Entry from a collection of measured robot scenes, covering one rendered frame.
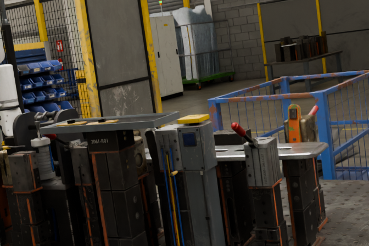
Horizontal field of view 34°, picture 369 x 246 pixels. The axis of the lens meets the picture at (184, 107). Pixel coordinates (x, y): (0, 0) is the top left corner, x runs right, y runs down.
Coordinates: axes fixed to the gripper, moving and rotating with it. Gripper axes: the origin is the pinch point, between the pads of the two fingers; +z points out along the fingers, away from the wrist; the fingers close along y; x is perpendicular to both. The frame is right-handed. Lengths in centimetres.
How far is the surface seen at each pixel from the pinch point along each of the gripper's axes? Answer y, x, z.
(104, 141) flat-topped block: -38, -70, -8
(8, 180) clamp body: -22.9, -18.2, 6.4
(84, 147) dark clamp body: -24, -52, -4
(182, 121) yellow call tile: -37, -94, -12
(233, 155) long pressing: -9, -94, 3
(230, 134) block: 13, -84, 1
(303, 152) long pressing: -6, -114, 3
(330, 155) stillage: 182, -69, 46
